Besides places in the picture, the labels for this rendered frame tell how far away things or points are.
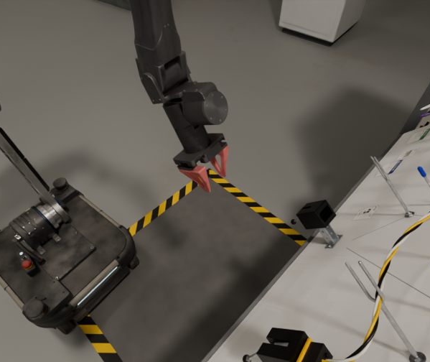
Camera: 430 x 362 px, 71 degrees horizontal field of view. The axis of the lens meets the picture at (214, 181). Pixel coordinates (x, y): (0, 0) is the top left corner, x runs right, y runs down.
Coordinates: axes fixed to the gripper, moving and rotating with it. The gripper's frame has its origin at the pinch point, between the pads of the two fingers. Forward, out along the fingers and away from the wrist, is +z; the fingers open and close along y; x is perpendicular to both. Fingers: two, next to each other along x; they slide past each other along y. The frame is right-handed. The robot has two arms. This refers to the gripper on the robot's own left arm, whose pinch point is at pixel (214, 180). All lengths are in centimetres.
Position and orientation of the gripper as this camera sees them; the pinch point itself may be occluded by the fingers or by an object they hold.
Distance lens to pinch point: 66.4
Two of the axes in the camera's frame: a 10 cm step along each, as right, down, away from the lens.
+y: 6.2, -6.1, 5.0
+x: -6.9, -1.2, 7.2
